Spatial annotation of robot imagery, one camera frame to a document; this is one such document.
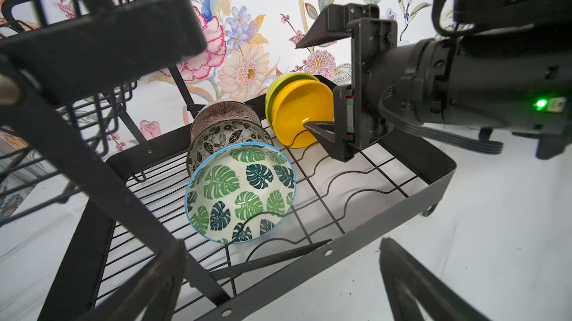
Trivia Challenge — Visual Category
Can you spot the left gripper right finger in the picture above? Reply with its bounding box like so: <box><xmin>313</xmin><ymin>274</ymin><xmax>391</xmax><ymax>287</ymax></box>
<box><xmin>379</xmin><ymin>238</ymin><xmax>487</xmax><ymax>320</ymax></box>

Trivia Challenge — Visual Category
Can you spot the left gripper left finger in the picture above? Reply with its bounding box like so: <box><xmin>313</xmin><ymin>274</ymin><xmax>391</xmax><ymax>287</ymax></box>
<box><xmin>79</xmin><ymin>240</ymin><xmax>187</xmax><ymax>320</ymax></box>

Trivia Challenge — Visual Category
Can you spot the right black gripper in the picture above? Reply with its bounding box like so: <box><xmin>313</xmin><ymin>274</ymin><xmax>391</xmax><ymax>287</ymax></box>
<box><xmin>295</xmin><ymin>3</ymin><xmax>571</xmax><ymax>162</ymax></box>

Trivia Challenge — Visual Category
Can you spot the yellow bowl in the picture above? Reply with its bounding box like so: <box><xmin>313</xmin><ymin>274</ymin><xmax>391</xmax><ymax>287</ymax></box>
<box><xmin>271</xmin><ymin>79</ymin><xmax>335</xmax><ymax>149</ymax></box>

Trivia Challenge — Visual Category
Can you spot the lime green bowl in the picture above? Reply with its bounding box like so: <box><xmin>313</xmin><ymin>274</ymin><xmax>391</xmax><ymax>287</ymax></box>
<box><xmin>265</xmin><ymin>72</ymin><xmax>319</xmax><ymax>128</ymax></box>

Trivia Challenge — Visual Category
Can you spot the pink striped bowl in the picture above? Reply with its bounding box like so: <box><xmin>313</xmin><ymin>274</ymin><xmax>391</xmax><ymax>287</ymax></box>
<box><xmin>190</xmin><ymin>99</ymin><xmax>261</xmax><ymax>142</ymax></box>

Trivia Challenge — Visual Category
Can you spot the black white patterned bowl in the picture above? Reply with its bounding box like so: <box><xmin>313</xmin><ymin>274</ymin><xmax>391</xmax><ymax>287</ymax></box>
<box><xmin>186</xmin><ymin>119</ymin><xmax>273</xmax><ymax>177</ymax></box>

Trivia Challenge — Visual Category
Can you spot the green leaf pattern bowl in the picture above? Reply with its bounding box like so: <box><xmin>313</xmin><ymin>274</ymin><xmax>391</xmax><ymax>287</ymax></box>
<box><xmin>185</xmin><ymin>142</ymin><xmax>296</xmax><ymax>245</ymax></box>

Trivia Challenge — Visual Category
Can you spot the black wire dish rack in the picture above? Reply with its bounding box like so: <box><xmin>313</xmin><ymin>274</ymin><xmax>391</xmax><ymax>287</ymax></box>
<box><xmin>1</xmin><ymin>0</ymin><xmax>453</xmax><ymax>320</ymax></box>

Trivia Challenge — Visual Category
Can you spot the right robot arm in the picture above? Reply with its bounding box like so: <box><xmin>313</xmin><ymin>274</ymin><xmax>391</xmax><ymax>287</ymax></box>
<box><xmin>299</xmin><ymin>0</ymin><xmax>571</xmax><ymax>162</ymax></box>

